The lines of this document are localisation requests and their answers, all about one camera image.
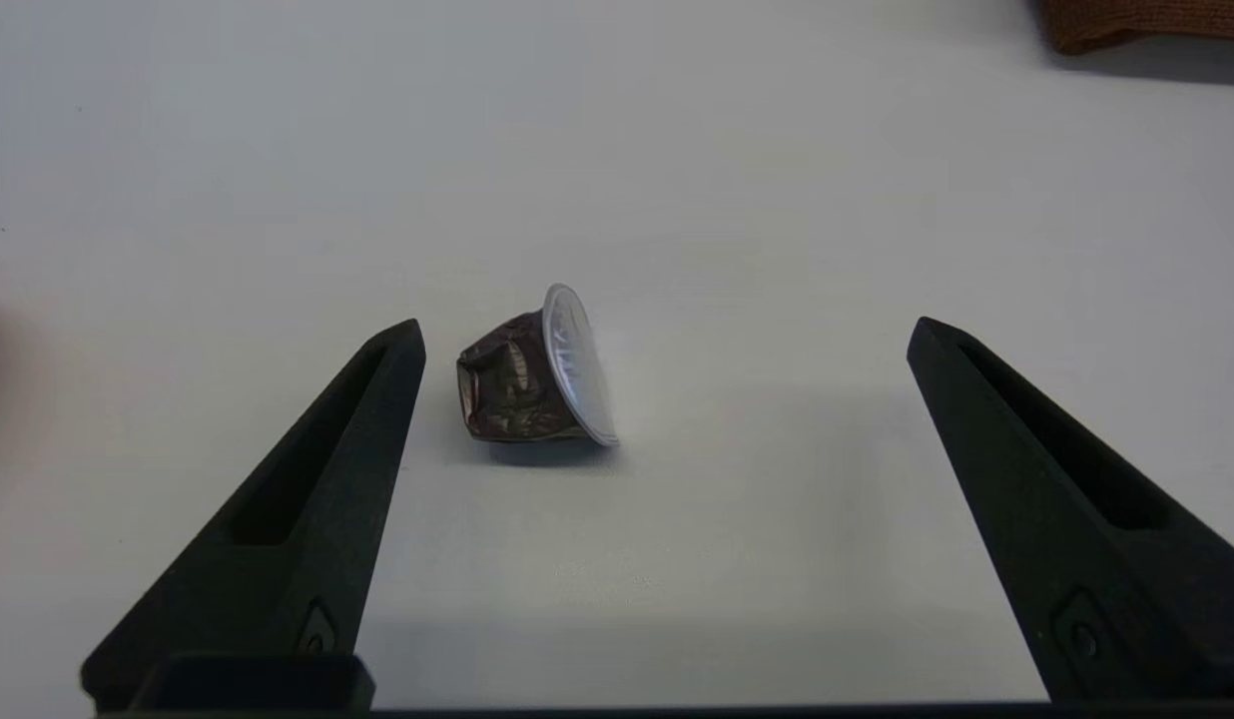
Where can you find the folded brown cloth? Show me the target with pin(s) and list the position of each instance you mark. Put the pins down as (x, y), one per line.
(1126, 20)

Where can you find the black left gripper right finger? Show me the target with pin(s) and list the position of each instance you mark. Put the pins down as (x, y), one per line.
(1106, 569)

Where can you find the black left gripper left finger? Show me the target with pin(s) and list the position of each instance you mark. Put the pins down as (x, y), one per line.
(308, 539)

